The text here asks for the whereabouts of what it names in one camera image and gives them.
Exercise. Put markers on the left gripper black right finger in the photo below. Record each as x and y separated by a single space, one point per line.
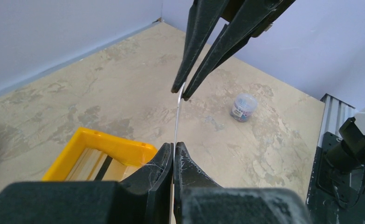
198 199

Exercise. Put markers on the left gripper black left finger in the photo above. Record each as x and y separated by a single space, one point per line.
142 198

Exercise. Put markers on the gold credit card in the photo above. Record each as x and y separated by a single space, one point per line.
180 99

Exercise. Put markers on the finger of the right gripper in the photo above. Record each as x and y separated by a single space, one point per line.
202 18
246 19

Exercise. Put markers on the small clear plastic cup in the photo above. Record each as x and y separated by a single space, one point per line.
243 107

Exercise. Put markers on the cards in right compartment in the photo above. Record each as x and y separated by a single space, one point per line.
94 165

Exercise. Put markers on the aluminium rail frame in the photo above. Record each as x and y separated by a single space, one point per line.
335 114

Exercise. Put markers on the yellow plastic compartment tray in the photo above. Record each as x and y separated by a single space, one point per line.
128 152

